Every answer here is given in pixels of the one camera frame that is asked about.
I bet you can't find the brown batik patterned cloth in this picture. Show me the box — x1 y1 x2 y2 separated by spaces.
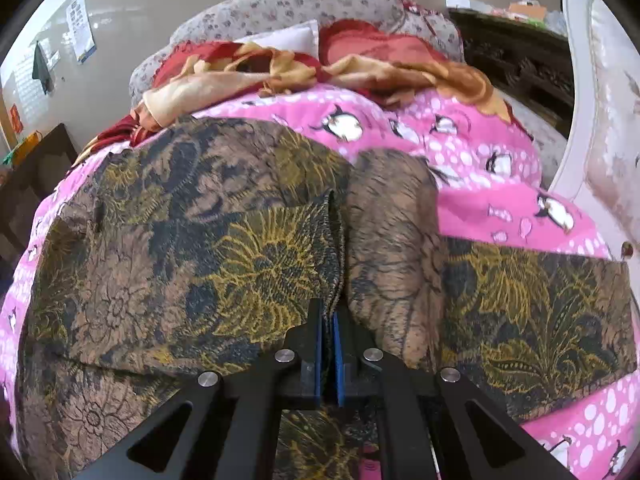
14 118 637 479

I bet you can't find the pink penguin bedsheet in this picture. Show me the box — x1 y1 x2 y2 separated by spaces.
1 86 639 479

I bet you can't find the dark wooden side table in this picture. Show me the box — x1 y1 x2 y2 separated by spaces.
1 122 77 268

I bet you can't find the dark carved wooden cabinet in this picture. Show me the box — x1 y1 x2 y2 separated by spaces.
448 9 575 136

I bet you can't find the red and gold blanket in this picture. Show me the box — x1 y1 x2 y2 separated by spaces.
76 20 512 162

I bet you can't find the white pillow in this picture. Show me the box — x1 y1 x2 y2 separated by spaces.
235 20 319 58

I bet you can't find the dark hanging cloth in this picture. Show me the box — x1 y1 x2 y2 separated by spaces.
32 44 53 96

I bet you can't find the grey floral pillow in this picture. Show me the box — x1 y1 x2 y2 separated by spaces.
129 0 464 104

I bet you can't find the wall calendar poster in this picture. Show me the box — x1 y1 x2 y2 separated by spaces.
65 0 96 64

